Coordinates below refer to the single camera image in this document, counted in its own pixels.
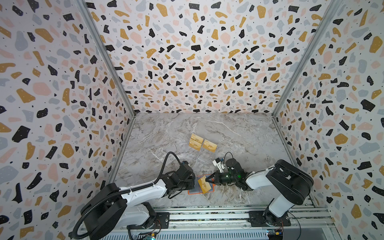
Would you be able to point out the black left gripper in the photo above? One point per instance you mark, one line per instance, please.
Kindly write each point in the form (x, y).
(192, 178)

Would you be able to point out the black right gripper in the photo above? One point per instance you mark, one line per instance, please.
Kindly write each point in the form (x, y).
(217, 177)

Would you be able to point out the orange card holder wallet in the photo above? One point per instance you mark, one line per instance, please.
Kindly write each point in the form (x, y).
(197, 190)

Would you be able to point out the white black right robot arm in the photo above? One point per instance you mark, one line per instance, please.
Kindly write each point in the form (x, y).
(293, 185)

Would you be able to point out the clear acrylic card stand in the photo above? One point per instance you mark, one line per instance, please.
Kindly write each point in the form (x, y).
(200, 161)

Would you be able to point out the green circuit board left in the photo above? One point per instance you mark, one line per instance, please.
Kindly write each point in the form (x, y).
(151, 236)

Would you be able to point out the circuit board right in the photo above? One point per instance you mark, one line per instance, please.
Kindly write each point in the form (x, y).
(275, 234)

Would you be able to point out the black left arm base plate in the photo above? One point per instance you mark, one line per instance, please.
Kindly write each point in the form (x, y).
(159, 221)

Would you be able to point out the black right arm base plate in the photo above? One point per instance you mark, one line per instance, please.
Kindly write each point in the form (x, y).
(267, 219)

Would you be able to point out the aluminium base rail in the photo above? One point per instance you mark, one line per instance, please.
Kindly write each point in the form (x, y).
(231, 223)

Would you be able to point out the aluminium corner post left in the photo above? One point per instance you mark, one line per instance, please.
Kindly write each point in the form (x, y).
(86, 15)

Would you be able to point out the aluminium corner post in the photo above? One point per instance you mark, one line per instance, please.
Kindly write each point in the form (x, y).
(86, 15)
(328, 17)

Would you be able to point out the aluminium corner post right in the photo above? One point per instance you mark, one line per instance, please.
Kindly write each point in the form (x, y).
(328, 17)

